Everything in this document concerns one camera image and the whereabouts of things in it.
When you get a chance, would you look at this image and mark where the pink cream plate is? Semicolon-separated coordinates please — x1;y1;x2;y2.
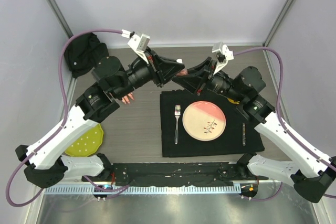
182;101;226;142

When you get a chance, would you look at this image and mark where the table knife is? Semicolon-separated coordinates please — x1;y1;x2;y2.
242;123;246;146

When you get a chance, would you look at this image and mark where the nail polish bottle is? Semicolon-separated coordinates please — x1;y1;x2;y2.
177;69;188;76

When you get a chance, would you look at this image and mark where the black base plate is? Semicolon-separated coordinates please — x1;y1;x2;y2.
90;162;267;187

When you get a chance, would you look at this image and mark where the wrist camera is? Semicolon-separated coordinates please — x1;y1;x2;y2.
212;42;234;74
121;29;150;64

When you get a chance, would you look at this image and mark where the green dotted plate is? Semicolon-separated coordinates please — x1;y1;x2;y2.
65;124;104;157

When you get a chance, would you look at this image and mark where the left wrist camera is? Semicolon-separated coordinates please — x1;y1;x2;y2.
121;29;150;64

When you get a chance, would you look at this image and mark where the white cable duct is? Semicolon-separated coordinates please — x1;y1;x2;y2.
45;183;241;195

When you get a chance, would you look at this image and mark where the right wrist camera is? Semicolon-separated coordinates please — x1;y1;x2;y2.
212;42;234;74

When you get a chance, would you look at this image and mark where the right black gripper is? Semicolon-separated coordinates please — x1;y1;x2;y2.
174;57;245;103

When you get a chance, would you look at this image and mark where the silver fork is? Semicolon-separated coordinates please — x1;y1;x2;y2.
174;104;181;145

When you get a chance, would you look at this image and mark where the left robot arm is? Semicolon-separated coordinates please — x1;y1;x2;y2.
15;48;184;188

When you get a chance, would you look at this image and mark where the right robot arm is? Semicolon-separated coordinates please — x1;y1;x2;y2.
173;58;335;203

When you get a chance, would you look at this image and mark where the yellow mug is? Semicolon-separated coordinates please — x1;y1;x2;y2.
227;98;240;104

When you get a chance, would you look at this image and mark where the black sleeve cloth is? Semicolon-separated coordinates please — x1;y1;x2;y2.
64;33;109;78

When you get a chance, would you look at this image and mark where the black placemat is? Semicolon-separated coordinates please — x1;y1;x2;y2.
160;90;265;157

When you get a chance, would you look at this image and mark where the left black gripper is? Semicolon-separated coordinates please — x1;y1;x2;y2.
114;47;186;100

